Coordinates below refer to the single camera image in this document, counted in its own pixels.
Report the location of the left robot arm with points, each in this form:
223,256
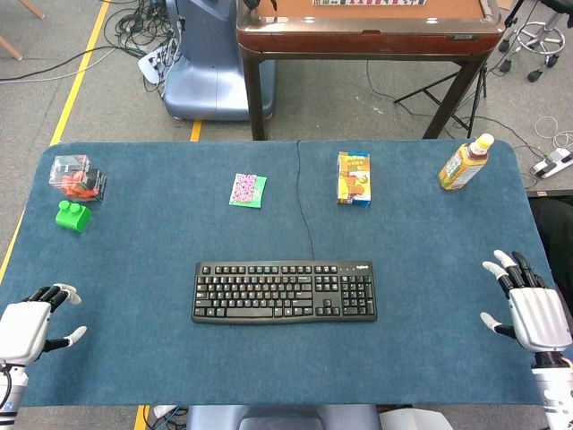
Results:
10,394

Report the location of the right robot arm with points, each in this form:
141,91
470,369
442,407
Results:
553,394

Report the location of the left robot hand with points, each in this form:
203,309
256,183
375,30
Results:
23,326

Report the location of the yellow floor tape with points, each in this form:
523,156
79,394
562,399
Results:
76,76

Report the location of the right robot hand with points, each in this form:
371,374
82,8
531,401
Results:
537,313

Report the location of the clear box with red toys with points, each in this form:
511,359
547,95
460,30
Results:
77,178

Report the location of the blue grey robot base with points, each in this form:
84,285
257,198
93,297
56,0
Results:
210,62

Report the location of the black keyboard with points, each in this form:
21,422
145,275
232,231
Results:
284,292

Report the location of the orange snack package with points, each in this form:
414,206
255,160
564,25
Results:
353,178

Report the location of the black tripod stand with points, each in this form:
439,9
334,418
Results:
447,98

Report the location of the blue felt table mat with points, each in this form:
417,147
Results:
277,358

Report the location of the green plastic block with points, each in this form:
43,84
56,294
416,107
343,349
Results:
73,216

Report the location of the brown mahjong table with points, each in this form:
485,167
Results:
367,31

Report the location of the pink patterned green packet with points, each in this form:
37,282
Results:
247,190

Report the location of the yellow tea bottle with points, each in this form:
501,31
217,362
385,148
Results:
464,165

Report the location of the robot torso base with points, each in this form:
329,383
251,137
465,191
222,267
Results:
286,417

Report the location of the rolling stool chrome base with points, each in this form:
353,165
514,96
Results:
535,40

